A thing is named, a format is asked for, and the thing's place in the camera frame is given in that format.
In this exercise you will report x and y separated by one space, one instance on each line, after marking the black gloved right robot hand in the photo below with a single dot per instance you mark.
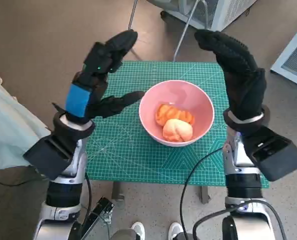
243 85

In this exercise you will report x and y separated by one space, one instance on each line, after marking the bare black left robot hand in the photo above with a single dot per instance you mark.
93 85

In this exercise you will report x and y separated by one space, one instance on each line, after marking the pink bowl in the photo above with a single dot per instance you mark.
176 92

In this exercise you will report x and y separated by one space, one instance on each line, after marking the long braided toy bread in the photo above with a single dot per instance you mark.
168 113

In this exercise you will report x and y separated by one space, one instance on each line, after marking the round pale toy bun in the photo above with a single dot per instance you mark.
177 131

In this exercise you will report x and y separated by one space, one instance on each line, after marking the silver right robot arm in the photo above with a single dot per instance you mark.
241 185

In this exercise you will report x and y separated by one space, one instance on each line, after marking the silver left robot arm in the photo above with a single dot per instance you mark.
63 192

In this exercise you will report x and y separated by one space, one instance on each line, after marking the white vented appliance on casters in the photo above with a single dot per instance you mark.
228 12

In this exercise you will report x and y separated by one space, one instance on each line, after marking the green cutting mat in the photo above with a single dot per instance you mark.
138 162

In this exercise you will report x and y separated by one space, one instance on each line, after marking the person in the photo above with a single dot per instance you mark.
6 125

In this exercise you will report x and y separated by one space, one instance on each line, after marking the black metal clamp bar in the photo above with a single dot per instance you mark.
101 212

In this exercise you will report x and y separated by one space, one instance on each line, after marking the white shoe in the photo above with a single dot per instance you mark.
176 230
139 230

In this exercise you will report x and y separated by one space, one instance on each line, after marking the grey leg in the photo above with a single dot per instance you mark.
124 236

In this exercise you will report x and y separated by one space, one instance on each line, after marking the dark leg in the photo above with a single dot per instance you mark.
186 237

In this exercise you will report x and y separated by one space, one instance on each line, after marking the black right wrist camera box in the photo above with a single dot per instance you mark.
278 155

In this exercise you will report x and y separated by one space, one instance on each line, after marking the metal chair frame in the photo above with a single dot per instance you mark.
187 27

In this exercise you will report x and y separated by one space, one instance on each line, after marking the grey table leg bracket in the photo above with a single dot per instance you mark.
118 192
205 195

